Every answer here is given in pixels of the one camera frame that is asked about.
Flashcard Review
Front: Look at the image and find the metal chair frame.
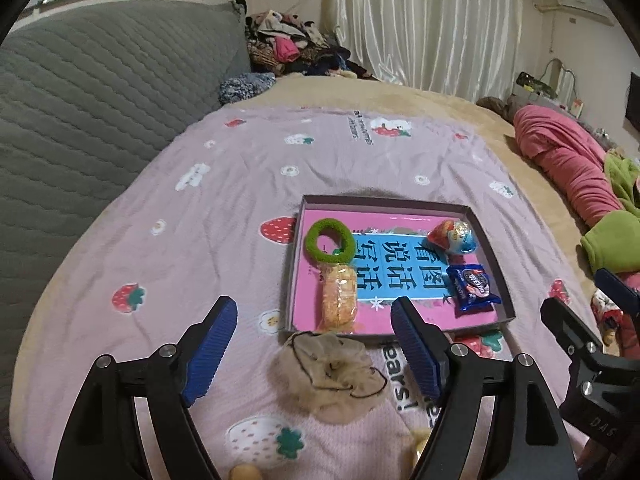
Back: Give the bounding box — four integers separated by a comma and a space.
541, 58, 577, 107

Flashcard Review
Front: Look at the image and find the small tan egg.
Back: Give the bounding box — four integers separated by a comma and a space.
229, 464, 264, 480

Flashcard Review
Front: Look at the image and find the white wall air conditioner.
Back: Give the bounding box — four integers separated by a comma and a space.
556, 0, 614, 26

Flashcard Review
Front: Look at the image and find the orange rice cracker packet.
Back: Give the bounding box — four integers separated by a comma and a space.
319, 263, 358, 333

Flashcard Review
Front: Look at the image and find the yellow rice cracker packet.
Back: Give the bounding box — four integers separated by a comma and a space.
411, 428, 432, 468

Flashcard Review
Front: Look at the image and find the blue Oreo cookie packet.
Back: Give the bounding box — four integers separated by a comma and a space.
446, 263, 502, 316

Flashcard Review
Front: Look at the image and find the white satin curtain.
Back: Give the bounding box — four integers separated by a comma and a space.
326, 0, 523, 102

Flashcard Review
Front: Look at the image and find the green fuzzy hair scrunchie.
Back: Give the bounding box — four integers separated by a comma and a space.
304, 218, 357, 264

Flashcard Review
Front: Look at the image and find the grey quilted headboard cover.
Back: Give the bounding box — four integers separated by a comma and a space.
1, 0, 250, 455

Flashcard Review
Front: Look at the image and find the pile of assorted clothes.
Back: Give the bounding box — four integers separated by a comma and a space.
245, 10, 375, 80

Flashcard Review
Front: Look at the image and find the pink and blue book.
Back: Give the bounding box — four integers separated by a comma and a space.
290, 208, 506, 337

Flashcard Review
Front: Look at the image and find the blue surprise egg toy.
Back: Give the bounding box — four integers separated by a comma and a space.
427, 219, 477, 255

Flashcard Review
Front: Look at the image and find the green fleece garment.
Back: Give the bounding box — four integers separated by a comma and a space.
580, 152, 640, 274

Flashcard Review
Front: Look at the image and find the pink strawberry print blanket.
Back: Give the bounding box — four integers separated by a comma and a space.
8, 105, 601, 480

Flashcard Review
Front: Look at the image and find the blue floral pillow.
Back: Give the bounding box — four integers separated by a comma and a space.
218, 73, 277, 105

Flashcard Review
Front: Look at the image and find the shallow grey cardboard tray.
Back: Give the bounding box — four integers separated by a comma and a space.
283, 195, 515, 340

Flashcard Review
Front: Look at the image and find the beige mesh hair scrunchie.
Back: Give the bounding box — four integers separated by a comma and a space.
274, 332, 388, 426

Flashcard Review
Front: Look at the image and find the pink rolled quilt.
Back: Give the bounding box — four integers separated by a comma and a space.
513, 104, 623, 228

